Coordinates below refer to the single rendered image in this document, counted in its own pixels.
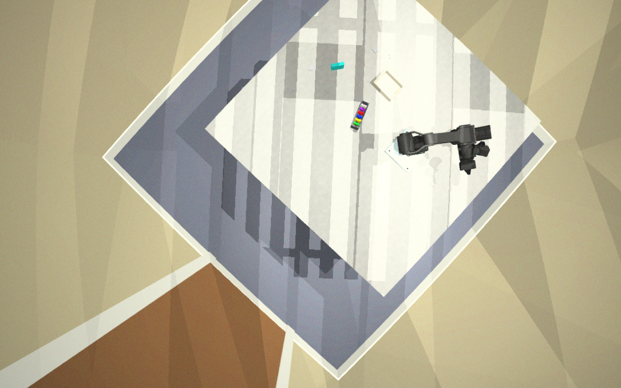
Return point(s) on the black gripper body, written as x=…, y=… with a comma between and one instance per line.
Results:
x=465, y=152

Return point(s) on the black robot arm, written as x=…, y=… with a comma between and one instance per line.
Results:
x=462, y=135

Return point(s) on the cream shallow tray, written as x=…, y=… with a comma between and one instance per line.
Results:
x=387, y=85

